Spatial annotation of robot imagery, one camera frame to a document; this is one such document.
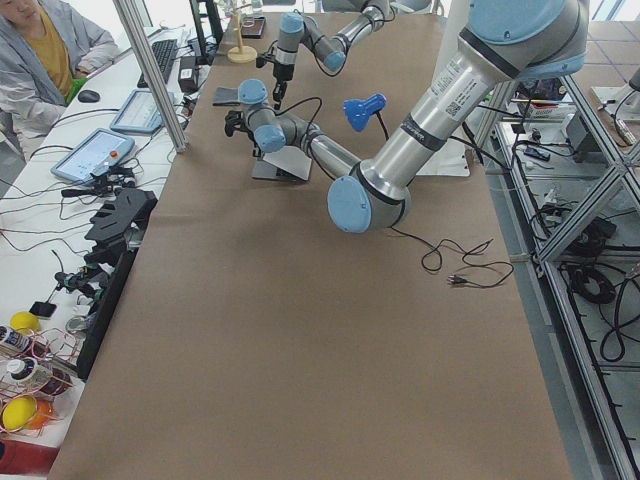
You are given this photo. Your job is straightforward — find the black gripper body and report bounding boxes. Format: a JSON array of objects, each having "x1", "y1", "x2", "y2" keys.
[
  {"x1": 272, "y1": 63, "x2": 295, "y2": 83},
  {"x1": 251, "y1": 131, "x2": 267, "y2": 155}
]

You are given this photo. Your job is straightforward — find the grey laptop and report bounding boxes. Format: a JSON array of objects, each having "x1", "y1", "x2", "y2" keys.
[{"x1": 252, "y1": 146, "x2": 312, "y2": 182}]

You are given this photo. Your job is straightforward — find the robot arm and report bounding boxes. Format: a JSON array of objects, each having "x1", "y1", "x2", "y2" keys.
[
  {"x1": 225, "y1": 1, "x2": 589, "y2": 233},
  {"x1": 256, "y1": 0, "x2": 396, "y2": 109}
]

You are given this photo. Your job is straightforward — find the wooden stand with round base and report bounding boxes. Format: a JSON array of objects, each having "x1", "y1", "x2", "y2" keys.
[{"x1": 224, "y1": 0, "x2": 257, "y2": 64}]

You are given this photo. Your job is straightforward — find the grey folded cloth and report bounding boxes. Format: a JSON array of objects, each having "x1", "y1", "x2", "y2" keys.
[{"x1": 212, "y1": 86, "x2": 240, "y2": 106}]

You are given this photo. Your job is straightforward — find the dark brown tray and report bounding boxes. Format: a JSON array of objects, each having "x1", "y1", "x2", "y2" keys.
[{"x1": 240, "y1": 17, "x2": 266, "y2": 39}]

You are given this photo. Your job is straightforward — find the blue desk lamp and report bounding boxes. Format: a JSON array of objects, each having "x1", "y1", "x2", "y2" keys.
[{"x1": 343, "y1": 93, "x2": 389, "y2": 140}]

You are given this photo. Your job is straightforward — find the black monitor stand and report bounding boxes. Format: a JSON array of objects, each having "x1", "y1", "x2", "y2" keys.
[{"x1": 189, "y1": 0, "x2": 224, "y2": 65}]

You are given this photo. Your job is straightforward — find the black power adapter box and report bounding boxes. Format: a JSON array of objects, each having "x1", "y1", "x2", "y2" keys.
[{"x1": 178, "y1": 55, "x2": 199, "y2": 94}]

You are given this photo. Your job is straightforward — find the far teach pendant tablet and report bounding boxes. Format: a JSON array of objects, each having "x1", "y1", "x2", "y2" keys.
[{"x1": 110, "y1": 89, "x2": 163, "y2": 135}]

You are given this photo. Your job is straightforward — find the teach pendant tablet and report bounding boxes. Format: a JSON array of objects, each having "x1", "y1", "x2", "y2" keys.
[
  {"x1": 50, "y1": 128, "x2": 135, "y2": 183},
  {"x1": 110, "y1": 89, "x2": 163, "y2": 135}
]

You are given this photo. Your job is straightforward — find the black computer keyboard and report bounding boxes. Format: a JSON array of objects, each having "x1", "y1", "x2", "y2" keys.
[{"x1": 151, "y1": 39, "x2": 178, "y2": 83}]

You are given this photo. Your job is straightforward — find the near teach pendant tablet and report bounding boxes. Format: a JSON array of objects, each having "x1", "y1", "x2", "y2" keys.
[{"x1": 50, "y1": 128, "x2": 135, "y2": 183}]

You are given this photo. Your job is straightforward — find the black slotted tool rack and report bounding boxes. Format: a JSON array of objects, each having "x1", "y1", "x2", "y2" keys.
[{"x1": 76, "y1": 188, "x2": 158, "y2": 381}]

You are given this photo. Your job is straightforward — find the black computer mouse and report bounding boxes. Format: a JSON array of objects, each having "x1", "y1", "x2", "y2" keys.
[{"x1": 77, "y1": 90, "x2": 101, "y2": 103}]

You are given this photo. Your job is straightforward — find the seated person in grey jacket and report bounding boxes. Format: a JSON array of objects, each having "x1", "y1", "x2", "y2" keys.
[{"x1": 1, "y1": 1, "x2": 118, "y2": 160}]

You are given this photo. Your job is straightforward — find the small black square pad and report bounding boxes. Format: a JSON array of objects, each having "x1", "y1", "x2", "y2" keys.
[{"x1": 29, "y1": 301, "x2": 57, "y2": 319}]

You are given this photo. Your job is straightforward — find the yellow ball near rack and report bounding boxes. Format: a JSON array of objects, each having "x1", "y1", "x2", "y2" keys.
[{"x1": 9, "y1": 311, "x2": 41, "y2": 333}]

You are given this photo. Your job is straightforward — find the white label bottle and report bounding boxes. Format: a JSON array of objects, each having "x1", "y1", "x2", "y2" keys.
[{"x1": 0, "y1": 325, "x2": 32, "y2": 355}]

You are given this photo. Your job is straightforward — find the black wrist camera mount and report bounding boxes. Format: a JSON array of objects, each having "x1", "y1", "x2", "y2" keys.
[
  {"x1": 224, "y1": 110, "x2": 249, "y2": 137},
  {"x1": 255, "y1": 52, "x2": 275, "y2": 68}
]

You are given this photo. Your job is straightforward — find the aluminium frame post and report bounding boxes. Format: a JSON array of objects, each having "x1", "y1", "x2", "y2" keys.
[{"x1": 113, "y1": 0, "x2": 187, "y2": 153}]

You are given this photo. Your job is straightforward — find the black lamp power cable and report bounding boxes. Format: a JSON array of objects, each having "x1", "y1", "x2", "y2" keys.
[{"x1": 389, "y1": 227, "x2": 515, "y2": 290}]

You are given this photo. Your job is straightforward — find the copper wire basket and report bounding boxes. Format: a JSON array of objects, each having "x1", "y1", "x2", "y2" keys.
[{"x1": 1, "y1": 331, "x2": 77, "y2": 436}]

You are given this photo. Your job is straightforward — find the yellow ball in wire basket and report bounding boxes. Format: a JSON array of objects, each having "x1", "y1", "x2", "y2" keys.
[{"x1": 1, "y1": 396, "x2": 37, "y2": 431}]

